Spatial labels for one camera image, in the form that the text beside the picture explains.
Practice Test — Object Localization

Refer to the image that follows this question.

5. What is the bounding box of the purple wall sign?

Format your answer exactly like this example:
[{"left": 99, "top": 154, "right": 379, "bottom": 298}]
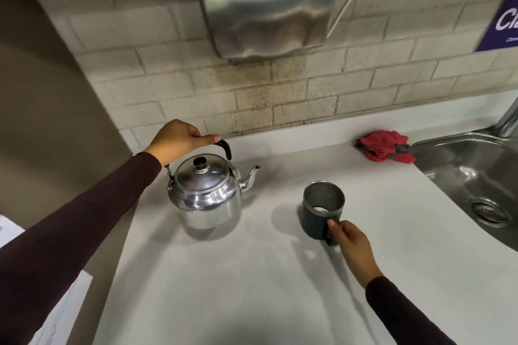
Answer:
[{"left": 475, "top": 0, "right": 518, "bottom": 53}]

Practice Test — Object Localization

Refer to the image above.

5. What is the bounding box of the silver kettle lid black knob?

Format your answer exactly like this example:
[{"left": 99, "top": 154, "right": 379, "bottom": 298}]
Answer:
[{"left": 174, "top": 156, "right": 232, "bottom": 193}]

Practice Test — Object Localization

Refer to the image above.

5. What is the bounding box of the person's right forearm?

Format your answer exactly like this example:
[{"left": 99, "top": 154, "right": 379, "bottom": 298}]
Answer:
[{"left": 364, "top": 275, "right": 459, "bottom": 345}]

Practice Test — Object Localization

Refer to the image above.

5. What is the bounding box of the metal sink drain strainer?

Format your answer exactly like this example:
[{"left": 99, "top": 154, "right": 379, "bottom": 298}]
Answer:
[{"left": 471, "top": 197, "right": 512, "bottom": 228}]

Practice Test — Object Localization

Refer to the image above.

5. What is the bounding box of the silver metal kettle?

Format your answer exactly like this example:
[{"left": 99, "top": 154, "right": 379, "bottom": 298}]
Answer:
[{"left": 166, "top": 139, "right": 261, "bottom": 230}]

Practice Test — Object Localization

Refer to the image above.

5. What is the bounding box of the stainless steel wall dispenser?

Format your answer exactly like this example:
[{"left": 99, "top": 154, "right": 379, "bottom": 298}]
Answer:
[{"left": 196, "top": 0, "right": 339, "bottom": 61}]

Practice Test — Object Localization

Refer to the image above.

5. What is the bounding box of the dark grey metal mug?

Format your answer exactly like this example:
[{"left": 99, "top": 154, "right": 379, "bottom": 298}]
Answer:
[{"left": 301, "top": 181, "right": 346, "bottom": 247}]

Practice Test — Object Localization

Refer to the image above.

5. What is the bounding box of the person's right hand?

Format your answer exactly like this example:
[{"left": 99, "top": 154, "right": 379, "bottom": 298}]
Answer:
[{"left": 326, "top": 219, "right": 383, "bottom": 290}]

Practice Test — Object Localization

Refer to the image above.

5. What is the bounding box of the white paper sheet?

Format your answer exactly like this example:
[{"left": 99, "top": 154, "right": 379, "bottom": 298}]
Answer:
[
  {"left": 0, "top": 214, "right": 26, "bottom": 249},
  {"left": 23, "top": 270, "right": 94, "bottom": 345}
]

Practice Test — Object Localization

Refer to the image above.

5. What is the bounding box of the metal faucet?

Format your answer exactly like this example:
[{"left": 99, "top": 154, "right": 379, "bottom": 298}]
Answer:
[{"left": 492, "top": 95, "right": 518, "bottom": 139}]

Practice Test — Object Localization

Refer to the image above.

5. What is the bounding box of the person's left hand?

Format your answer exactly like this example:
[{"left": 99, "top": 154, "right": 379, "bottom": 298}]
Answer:
[{"left": 145, "top": 119, "right": 222, "bottom": 167}]

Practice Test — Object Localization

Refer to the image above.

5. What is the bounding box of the stainless steel sink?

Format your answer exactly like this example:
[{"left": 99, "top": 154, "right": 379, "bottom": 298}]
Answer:
[{"left": 409, "top": 132, "right": 518, "bottom": 253}]

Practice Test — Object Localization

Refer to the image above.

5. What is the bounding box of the person's left forearm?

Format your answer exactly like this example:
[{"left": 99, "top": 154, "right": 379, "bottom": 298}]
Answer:
[{"left": 0, "top": 151, "right": 163, "bottom": 345}]

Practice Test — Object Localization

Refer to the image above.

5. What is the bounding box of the red cloth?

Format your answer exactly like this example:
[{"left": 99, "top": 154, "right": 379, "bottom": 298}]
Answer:
[{"left": 356, "top": 130, "right": 416, "bottom": 164}]

